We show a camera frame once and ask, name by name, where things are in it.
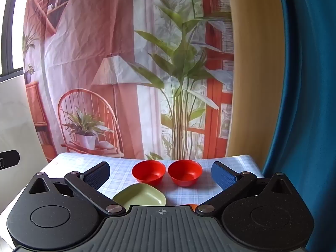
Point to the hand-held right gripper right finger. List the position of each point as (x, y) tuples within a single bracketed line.
[(223, 176)]

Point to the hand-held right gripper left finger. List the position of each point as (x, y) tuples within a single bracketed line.
[(98, 175)]

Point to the red bowl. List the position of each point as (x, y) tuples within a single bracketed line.
[(185, 172), (148, 171)]

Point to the blue checked tablecloth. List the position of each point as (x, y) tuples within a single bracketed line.
[(123, 168)]

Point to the orange plate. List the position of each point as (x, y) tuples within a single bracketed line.
[(190, 205)]

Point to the green plate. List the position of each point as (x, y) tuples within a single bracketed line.
[(143, 197)]

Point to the white cabinet panel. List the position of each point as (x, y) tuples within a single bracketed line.
[(18, 115)]

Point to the blue curtain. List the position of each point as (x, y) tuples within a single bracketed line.
[(304, 105)]

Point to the printed backdrop cloth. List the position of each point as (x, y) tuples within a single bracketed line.
[(118, 57)]

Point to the dark window frame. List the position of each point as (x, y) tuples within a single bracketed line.
[(9, 26)]

